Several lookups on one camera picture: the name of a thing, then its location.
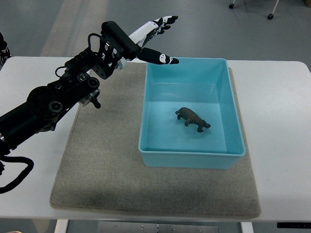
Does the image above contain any black table control panel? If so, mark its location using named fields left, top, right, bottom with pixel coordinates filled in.
left=277, top=222, right=311, bottom=229

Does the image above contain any right black caster wheel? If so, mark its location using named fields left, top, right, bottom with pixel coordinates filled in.
left=267, top=14, right=274, bottom=20

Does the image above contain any white table leg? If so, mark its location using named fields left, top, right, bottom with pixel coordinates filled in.
left=54, top=219, right=69, bottom=233

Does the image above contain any blue plastic box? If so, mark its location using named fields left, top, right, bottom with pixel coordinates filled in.
left=138, top=58, right=246, bottom=169

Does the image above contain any brown toy hippo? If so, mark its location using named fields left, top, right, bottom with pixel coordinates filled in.
left=175, top=107, right=211, bottom=133

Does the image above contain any beige felt mat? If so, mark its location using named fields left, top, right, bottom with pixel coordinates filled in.
left=50, top=63, right=261, bottom=219

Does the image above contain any grey metal table crossbar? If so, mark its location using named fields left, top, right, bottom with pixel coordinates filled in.
left=97, top=221, right=219, bottom=233

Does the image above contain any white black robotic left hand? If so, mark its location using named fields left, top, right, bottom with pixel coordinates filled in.
left=121, top=16, right=179, bottom=67

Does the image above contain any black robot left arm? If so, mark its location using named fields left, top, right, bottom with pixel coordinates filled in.
left=0, top=21, right=145, bottom=162

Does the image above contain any black braided cable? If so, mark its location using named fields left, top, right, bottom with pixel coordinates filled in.
left=0, top=156, right=35, bottom=194

